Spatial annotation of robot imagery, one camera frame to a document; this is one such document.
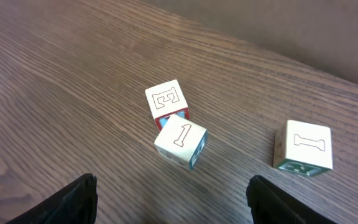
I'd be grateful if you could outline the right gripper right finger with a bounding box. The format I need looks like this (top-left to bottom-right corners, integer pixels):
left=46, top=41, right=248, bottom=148
left=246, top=175, right=335, bottom=224

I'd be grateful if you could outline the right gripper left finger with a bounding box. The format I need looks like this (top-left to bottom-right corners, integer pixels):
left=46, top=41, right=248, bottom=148
left=7, top=173, right=98, bottom=224

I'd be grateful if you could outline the plain wooden block top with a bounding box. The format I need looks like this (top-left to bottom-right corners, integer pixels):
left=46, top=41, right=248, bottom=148
left=273, top=120, right=333, bottom=177

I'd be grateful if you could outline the plain wooden block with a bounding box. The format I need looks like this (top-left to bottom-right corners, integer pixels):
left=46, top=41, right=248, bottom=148
left=273, top=120, right=333, bottom=177
left=145, top=80, right=190, bottom=131
left=154, top=114, right=208, bottom=170

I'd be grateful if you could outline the plain wooden block far left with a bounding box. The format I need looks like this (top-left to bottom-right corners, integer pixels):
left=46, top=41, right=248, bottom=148
left=145, top=80, right=190, bottom=131

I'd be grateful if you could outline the cardboard back wall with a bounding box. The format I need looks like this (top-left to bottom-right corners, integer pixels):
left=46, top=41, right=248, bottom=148
left=146, top=0, right=358, bottom=84

